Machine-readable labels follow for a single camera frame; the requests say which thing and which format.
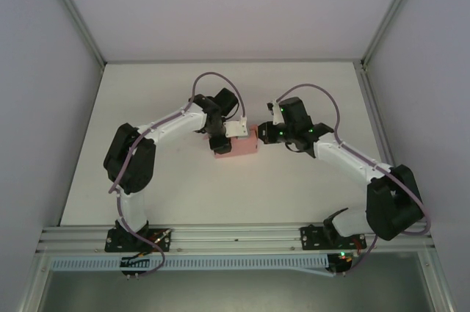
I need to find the white slotted cable duct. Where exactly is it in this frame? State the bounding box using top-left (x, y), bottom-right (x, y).
top-left (51, 255), bottom-right (330, 273)

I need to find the pink paper box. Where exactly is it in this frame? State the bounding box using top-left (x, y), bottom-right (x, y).
top-left (203, 123), bottom-right (261, 160)

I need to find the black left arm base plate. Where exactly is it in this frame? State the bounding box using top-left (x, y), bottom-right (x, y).
top-left (104, 227), bottom-right (173, 253)

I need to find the aluminium frame post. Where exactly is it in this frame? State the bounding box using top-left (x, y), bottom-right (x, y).
top-left (43, 0), bottom-right (108, 69)
top-left (359, 0), bottom-right (429, 70)

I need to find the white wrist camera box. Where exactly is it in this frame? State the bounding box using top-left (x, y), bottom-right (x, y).
top-left (266, 98), bottom-right (283, 124)
top-left (224, 116), bottom-right (251, 141)

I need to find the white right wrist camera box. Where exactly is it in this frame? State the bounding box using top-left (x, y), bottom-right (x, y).
top-left (266, 98), bottom-right (283, 124)

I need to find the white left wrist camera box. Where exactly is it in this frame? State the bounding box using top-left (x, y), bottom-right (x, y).
top-left (224, 116), bottom-right (251, 141)

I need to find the black right controller board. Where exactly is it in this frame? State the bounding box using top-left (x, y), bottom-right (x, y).
top-left (328, 251), bottom-right (355, 277)

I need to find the black controller board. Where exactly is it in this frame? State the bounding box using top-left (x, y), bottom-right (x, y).
top-left (119, 256), bottom-right (152, 279)
top-left (328, 251), bottom-right (355, 277)

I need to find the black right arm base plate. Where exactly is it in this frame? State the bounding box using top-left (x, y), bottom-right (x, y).
top-left (299, 224), bottom-right (368, 251)

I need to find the aluminium side rail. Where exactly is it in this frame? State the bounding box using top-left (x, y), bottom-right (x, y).
top-left (354, 62), bottom-right (414, 223)

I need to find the black left controller board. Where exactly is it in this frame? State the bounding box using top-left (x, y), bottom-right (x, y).
top-left (119, 256), bottom-right (152, 279)

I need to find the grey metal panel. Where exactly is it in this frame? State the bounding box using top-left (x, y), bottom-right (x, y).
top-left (20, 251), bottom-right (455, 312)

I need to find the aluminium mounting rail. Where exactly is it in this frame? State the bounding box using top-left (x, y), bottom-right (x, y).
top-left (35, 220), bottom-right (437, 255)

